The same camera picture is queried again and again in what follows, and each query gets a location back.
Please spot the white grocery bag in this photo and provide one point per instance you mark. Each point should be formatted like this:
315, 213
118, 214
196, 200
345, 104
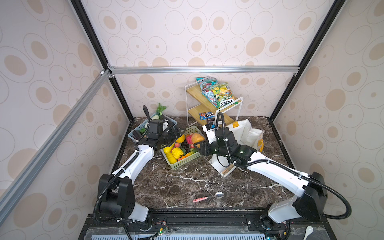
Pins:
244, 135

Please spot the blue plastic basket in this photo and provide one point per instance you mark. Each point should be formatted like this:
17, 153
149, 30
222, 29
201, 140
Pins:
142, 127

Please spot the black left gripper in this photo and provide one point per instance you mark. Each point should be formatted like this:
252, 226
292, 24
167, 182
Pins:
174, 136

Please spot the green plastic basket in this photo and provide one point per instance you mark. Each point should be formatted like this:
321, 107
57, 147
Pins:
190, 152

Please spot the pink handled spoon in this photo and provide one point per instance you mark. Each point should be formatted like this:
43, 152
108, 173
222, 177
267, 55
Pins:
217, 195

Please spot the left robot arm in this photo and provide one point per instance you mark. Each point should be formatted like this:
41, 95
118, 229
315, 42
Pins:
116, 199

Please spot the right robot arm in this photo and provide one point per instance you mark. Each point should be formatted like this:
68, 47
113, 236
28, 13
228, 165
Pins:
310, 191

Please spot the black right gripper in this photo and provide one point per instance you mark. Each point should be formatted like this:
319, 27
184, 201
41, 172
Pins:
204, 145

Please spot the colourful candy bag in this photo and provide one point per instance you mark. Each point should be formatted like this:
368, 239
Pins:
205, 86

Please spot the yellow lemon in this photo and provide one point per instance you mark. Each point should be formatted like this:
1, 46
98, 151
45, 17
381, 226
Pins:
177, 153

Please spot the blue snack packet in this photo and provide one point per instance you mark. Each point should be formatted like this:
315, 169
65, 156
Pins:
206, 115

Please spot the green yellow candy bag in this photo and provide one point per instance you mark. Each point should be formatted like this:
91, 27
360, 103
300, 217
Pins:
223, 95

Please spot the white spoon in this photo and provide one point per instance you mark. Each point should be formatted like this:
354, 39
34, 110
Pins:
308, 232

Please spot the pink dragon fruit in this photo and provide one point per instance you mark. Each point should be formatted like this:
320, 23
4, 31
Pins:
189, 139

